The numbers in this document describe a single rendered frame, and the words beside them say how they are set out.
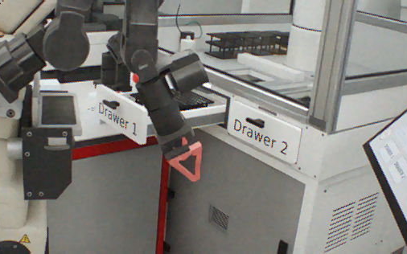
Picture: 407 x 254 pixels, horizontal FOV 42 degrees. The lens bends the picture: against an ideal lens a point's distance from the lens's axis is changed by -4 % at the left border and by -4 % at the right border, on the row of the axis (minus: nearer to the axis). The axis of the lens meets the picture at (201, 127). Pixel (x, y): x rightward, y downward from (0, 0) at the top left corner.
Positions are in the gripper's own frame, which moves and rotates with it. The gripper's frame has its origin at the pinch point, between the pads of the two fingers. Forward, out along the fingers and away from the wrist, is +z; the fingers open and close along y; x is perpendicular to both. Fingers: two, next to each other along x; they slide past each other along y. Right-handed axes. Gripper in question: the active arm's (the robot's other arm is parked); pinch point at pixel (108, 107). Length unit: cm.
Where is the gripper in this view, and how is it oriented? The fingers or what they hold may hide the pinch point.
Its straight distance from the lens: 197.1
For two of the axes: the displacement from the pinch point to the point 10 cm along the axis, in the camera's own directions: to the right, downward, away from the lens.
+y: -7.9, -2.8, 5.4
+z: -0.9, 9.3, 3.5
